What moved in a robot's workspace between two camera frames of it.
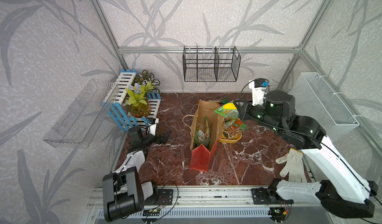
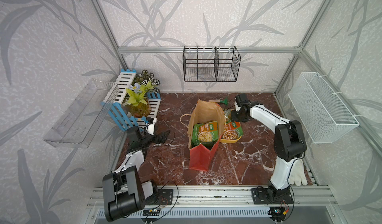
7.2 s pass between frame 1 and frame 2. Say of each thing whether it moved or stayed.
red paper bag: stayed
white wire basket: stayed
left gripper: stayed
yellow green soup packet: moved
